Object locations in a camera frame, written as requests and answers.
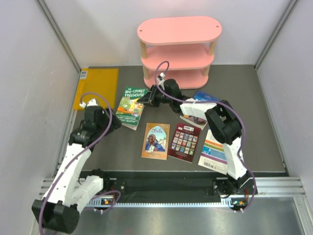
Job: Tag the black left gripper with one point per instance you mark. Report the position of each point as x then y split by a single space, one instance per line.
115 124

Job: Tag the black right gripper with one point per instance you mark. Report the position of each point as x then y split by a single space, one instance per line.
151 95

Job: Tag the green Treehouse book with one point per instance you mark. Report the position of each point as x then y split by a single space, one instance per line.
129 110

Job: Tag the orange Othello book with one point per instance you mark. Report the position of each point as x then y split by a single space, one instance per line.
156 140

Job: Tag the dark red book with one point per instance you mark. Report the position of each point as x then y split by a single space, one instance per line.
184 142

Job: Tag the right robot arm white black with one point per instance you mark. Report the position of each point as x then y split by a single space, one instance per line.
225 124

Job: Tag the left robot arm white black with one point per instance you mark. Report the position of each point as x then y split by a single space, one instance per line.
60 207

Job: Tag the yellow plastic file folder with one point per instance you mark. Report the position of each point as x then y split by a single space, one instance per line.
101 81

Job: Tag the blue Jane Eyre book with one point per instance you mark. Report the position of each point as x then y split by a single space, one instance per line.
196 121

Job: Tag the pink three-tier shelf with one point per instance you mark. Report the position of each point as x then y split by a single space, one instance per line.
182 47

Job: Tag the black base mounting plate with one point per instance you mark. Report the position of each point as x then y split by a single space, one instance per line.
168 186

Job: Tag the white colourful back-cover book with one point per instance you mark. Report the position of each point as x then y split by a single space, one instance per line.
212 155

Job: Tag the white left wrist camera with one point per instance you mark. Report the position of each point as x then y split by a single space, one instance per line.
92 102

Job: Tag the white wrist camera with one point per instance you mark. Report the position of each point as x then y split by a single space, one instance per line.
160 79
92 102

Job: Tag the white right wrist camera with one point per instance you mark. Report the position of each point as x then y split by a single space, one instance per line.
160 79

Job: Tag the aluminium frame rail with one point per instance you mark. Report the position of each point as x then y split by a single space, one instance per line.
266 186

